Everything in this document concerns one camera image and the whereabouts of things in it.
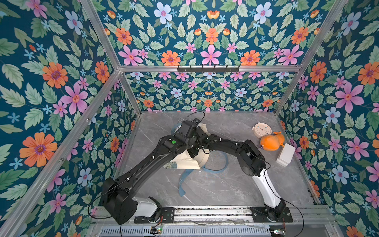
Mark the white rectangular box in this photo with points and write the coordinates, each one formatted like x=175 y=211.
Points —
x=286 y=155

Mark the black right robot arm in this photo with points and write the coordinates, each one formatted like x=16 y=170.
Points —
x=251 y=162

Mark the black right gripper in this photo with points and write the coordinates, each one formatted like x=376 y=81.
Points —
x=200 y=142

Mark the cream canvas tote bag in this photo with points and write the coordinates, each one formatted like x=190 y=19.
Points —
x=185 y=162

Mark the orange plush toy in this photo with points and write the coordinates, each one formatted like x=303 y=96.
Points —
x=272 y=142

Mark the white slotted cable duct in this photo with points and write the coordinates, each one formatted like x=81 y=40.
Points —
x=185 y=231

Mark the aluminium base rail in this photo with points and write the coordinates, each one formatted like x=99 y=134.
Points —
x=247 y=215

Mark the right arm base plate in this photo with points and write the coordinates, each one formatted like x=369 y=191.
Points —
x=261 y=214

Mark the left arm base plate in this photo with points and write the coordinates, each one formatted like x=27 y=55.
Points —
x=154 y=214

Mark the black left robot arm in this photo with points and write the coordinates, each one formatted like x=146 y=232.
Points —
x=117 y=194

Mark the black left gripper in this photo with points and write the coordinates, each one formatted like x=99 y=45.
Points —
x=193 y=139

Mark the black hook rail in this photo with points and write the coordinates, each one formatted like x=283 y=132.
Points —
x=204 y=69

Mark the pink round alarm clock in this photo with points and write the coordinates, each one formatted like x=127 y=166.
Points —
x=261 y=129

